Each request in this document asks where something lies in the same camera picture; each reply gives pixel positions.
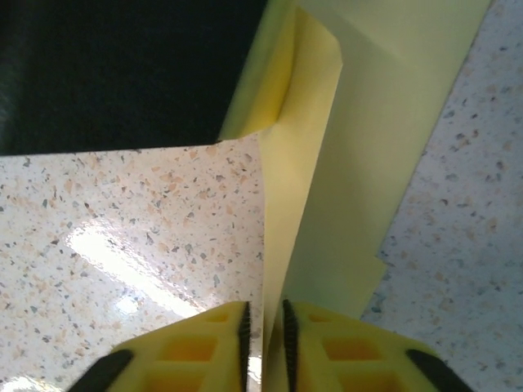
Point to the yellow paper sheet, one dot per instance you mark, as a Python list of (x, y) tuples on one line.
[(367, 122)]

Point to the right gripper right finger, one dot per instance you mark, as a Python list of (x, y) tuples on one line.
[(351, 351)]

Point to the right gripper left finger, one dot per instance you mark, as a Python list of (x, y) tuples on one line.
[(196, 351)]

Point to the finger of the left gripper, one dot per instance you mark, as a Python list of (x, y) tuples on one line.
[(143, 73)]

